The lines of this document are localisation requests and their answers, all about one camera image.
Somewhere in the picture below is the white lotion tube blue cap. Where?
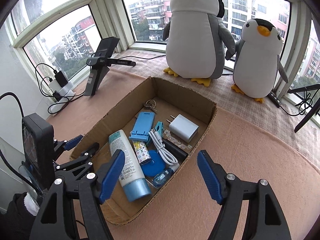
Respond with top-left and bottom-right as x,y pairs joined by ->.
108,129 -> 152,202

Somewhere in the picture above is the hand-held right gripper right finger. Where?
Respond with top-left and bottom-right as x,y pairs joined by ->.
197,150 -> 292,240

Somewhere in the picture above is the brown cardboard box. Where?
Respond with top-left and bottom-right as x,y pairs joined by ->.
70,76 -> 218,225

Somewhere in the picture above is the black stand device cable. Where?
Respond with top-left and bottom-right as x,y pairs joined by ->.
47,92 -> 85,115

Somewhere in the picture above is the black device on grey stand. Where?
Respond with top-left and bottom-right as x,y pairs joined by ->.
83,37 -> 137,97

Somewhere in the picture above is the checked cloth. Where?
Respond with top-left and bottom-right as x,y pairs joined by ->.
107,51 -> 320,160

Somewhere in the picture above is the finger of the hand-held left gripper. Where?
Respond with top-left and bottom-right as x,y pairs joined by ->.
54,142 -> 100,180
52,134 -> 84,163

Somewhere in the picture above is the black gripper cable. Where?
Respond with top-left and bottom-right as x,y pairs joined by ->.
0,92 -> 38,193

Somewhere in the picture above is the blue round case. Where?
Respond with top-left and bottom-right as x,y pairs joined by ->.
141,150 -> 167,178

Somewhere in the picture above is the black inline remote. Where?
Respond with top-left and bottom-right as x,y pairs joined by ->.
269,92 -> 282,108

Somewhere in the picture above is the black tripod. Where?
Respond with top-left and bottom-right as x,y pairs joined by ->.
290,84 -> 320,133

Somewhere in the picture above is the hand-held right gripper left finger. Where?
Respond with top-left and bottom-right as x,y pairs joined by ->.
29,149 -> 125,240

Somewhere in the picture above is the small clear blue bottle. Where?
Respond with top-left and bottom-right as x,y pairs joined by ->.
152,164 -> 180,188

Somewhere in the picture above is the large penguin plush toy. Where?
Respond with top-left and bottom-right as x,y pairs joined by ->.
162,0 -> 236,87

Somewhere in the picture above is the teal clothespin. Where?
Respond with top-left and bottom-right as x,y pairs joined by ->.
146,121 -> 164,145

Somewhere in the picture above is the white window frame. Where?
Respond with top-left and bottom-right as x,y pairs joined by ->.
0,0 -> 320,100

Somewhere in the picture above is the patterned lighter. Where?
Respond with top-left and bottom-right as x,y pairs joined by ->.
134,141 -> 152,166

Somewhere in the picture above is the black cylindrical stick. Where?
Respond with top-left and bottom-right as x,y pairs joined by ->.
162,139 -> 188,159

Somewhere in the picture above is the blue folding phone stand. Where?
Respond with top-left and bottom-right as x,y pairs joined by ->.
129,111 -> 156,142

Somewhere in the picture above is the small penguin plush toy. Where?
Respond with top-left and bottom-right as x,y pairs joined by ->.
225,18 -> 288,103

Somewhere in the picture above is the white cable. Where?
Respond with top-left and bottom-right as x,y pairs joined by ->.
149,129 -> 180,165

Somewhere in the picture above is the thin black sill cable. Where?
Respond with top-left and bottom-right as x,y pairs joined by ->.
124,54 -> 167,60

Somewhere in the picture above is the black power adapter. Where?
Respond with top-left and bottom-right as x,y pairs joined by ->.
54,71 -> 68,87

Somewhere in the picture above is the white wall charger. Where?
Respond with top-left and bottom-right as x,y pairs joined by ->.
166,114 -> 199,143

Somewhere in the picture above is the ring light black cable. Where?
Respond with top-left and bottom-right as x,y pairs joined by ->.
277,90 -> 315,117

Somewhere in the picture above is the white power strip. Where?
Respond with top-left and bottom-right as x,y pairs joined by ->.
51,81 -> 77,115

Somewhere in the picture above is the metal key ring with key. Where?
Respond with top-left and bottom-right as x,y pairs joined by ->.
144,99 -> 158,114

